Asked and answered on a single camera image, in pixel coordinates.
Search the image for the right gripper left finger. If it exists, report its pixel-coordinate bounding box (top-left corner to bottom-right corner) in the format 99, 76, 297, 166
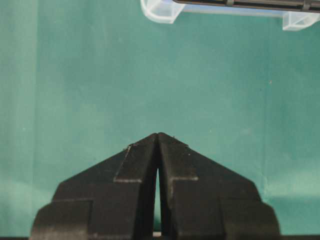
30, 133, 158, 240

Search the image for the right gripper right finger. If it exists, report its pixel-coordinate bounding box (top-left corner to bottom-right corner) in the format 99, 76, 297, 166
158, 133, 280, 240

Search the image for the clear plastic storage case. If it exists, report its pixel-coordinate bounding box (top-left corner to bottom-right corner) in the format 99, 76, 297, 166
140, 0, 320, 31

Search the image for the green table cloth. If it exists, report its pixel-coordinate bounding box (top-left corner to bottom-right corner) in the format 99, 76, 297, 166
0, 0, 320, 237

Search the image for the black case handle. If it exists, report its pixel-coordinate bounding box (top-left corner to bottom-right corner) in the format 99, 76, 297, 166
174, 0, 320, 14

